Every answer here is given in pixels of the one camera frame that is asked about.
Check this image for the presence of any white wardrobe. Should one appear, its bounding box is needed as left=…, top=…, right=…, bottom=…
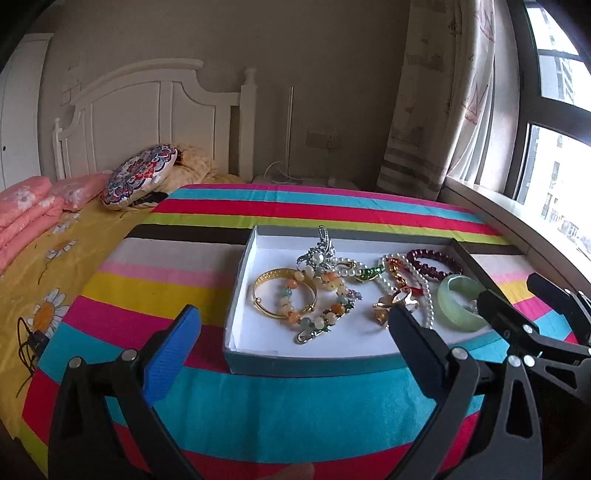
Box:
left=1, top=33, right=53, bottom=190

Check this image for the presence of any dark red bead bracelet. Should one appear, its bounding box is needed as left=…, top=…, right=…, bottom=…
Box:
left=406, top=247, right=456, bottom=282

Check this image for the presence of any gold bangle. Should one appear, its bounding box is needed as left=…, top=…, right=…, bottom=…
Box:
left=252, top=268, right=318, bottom=325

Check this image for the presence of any black cable on bed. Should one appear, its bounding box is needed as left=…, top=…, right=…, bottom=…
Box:
left=15, top=315, right=51, bottom=398

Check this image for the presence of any green jade bangle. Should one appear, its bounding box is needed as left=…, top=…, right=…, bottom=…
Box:
left=437, top=274, right=488, bottom=332

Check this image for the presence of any striped colourful cloth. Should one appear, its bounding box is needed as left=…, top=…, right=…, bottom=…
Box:
left=18, top=183, right=583, bottom=480

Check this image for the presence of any red cord gold-bead bracelet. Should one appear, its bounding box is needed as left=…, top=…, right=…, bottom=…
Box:
left=385, top=256, right=424, bottom=298

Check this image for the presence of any beige floral pillow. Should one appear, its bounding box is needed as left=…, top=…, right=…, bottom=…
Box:
left=155, top=144, right=217, bottom=194

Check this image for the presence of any pink pillow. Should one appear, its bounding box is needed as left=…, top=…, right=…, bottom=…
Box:
left=49, top=170, right=112, bottom=212

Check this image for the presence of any pink folded quilt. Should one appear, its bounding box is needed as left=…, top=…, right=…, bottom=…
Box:
left=0, top=176, right=64, bottom=273

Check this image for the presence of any gold ring cluster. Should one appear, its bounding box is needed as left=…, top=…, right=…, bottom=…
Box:
left=373, top=287, right=420, bottom=328

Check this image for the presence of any multicolour stone bead bracelet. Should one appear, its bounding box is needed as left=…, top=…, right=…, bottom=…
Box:
left=276, top=267, right=352, bottom=329

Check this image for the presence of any yellow daisy bedsheet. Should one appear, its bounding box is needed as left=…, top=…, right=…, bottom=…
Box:
left=0, top=172, right=246, bottom=476

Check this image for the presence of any patterned round cushion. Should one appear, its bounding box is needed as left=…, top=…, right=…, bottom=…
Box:
left=100, top=144, right=178, bottom=210

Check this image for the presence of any white bed headboard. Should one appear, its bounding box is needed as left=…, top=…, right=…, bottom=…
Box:
left=52, top=58, right=257, bottom=181

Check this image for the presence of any window with dark frame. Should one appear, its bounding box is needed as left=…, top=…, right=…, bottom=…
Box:
left=505, top=1, right=590, bottom=257

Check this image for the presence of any beige patterned curtain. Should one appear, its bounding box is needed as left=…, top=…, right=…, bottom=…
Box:
left=377, top=1, right=520, bottom=200

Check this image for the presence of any silver crystal brooch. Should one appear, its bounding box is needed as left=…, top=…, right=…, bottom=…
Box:
left=295, top=225, right=337, bottom=272

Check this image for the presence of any white bedside table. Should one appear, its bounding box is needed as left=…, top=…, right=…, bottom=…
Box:
left=252, top=174, right=359, bottom=190

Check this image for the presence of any grey cardboard tray box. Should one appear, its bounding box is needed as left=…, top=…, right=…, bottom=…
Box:
left=222, top=226, right=498, bottom=378

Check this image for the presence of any white pearl necklace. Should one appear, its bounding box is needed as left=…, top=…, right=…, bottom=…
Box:
left=338, top=252, right=438, bottom=331

